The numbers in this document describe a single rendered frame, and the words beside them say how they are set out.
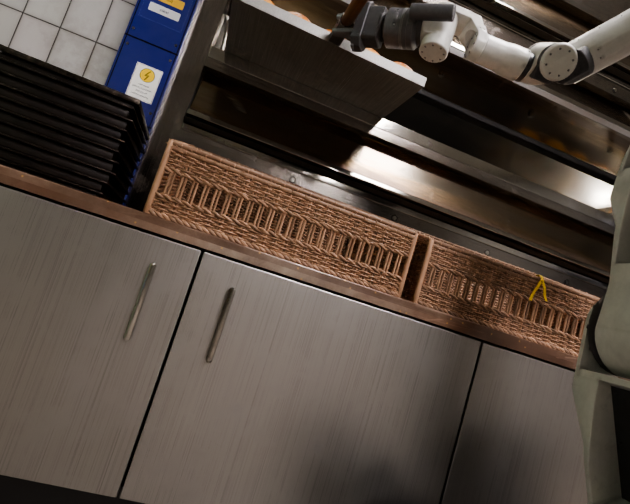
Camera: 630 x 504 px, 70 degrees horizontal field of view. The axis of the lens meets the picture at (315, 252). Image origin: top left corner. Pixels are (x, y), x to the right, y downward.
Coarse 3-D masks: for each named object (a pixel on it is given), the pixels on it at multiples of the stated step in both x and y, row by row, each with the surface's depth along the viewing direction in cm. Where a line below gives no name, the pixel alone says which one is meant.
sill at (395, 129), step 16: (240, 64) 141; (256, 64) 142; (272, 80) 143; (288, 80) 144; (304, 96) 145; (320, 96) 146; (352, 112) 149; (368, 112) 150; (384, 128) 151; (400, 128) 153; (432, 144) 155; (464, 160) 158; (480, 160) 159; (496, 176) 161; (512, 176) 162; (544, 192) 165; (576, 208) 168; (592, 208) 170; (608, 224) 171
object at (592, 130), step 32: (288, 0) 139; (320, 0) 136; (416, 64) 150; (448, 64) 146; (448, 96) 160; (480, 96) 156; (512, 96) 152; (544, 96) 149; (512, 128) 168; (544, 128) 163; (576, 128) 159; (608, 128) 155; (608, 160) 171
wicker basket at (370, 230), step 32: (192, 160) 87; (224, 160) 89; (160, 192) 94; (224, 192) 132; (256, 192) 90; (288, 192) 92; (192, 224) 86; (224, 224) 88; (256, 224) 90; (288, 224) 92; (320, 224) 93; (352, 224) 95; (384, 224) 97; (288, 256) 91; (320, 256) 93; (352, 256) 135; (384, 256) 112; (384, 288) 96
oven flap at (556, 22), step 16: (480, 0) 159; (496, 0) 158; (512, 0) 166; (528, 0) 169; (544, 0) 173; (512, 16) 162; (528, 16) 161; (544, 16) 169; (560, 16) 172; (544, 32) 165; (560, 32) 164; (576, 32) 172; (624, 64) 171
